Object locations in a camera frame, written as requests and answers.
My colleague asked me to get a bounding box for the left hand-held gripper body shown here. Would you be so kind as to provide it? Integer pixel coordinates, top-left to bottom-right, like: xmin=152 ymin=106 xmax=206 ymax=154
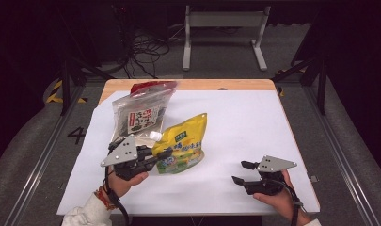
xmin=100 ymin=134 xmax=157 ymax=182

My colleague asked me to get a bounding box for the white paper sheet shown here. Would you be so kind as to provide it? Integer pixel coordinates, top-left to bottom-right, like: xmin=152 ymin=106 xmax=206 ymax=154
xmin=56 ymin=89 xmax=321 ymax=217

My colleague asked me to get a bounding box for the yellow spout pouch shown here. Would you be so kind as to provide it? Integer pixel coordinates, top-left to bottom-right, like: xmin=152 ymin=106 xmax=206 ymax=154
xmin=150 ymin=112 xmax=209 ymax=175

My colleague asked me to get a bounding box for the aluminium floor rail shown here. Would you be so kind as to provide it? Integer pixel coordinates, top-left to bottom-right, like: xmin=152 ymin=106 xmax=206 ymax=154
xmin=303 ymin=84 xmax=381 ymax=226
xmin=3 ymin=84 xmax=87 ymax=226

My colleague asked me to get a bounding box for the red snack packet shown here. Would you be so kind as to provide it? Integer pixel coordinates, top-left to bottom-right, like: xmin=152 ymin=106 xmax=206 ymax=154
xmin=130 ymin=80 xmax=178 ymax=96

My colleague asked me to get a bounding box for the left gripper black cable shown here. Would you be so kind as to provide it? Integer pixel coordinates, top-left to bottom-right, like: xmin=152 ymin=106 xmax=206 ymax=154
xmin=103 ymin=165 xmax=132 ymax=226

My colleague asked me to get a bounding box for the yellow black floor tape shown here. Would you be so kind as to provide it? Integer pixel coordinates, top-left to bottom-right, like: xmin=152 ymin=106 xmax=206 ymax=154
xmin=275 ymin=67 xmax=306 ymax=98
xmin=45 ymin=79 xmax=88 ymax=105

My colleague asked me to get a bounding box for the bundle of black floor cables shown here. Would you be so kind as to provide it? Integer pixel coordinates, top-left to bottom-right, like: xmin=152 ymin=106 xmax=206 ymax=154
xmin=112 ymin=2 xmax=171 ymax=79

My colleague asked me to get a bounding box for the clear bag of dark seaweed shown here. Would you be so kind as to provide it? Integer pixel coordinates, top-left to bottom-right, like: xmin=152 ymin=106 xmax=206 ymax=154
xmin=111 ymin=82 xmax=178 ymax=149

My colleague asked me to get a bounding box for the person's right hand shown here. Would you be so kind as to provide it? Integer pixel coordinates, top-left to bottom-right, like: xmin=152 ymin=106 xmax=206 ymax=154
xmin=253 ymin=169 xmax=303 ymax=221

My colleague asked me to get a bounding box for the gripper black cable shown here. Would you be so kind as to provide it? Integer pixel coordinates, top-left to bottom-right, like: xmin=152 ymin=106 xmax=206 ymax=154
xmin=281 ymin=179 xmax=306 ymax=226
xmin=103 ymin=165 xmax=132 ymax=226

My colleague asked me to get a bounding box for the person's left hand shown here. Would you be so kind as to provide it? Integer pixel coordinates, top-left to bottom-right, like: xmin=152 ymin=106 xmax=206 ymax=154
xmin=107 ymin=170 xmax=150 ymax=200

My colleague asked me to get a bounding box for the red beaded bracelet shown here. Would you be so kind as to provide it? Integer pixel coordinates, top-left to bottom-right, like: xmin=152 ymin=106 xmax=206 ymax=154
xmin=94 ymin=186 xmax=118 ymax=211

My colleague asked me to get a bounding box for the black metal stand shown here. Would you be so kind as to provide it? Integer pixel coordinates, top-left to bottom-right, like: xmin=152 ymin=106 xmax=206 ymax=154
xmin=56 ymin=56 xmax=115 ymax=117
xmin=271 ymin=54 xmax=329 ymax=117

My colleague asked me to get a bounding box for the white metal stand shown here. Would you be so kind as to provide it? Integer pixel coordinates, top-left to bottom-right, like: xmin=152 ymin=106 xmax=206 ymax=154
xmin=182 ymin=4 xmax=272 ymax=73

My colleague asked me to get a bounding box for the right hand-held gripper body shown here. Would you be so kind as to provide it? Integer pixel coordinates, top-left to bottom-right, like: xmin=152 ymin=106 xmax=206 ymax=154
xmin=244 ymin=155 xmax=298 ymax=196

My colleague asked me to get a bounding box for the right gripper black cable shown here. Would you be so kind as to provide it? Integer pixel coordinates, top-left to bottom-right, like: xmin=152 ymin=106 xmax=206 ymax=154
xmin=281 ymin=179 xmax=306 ymax=226

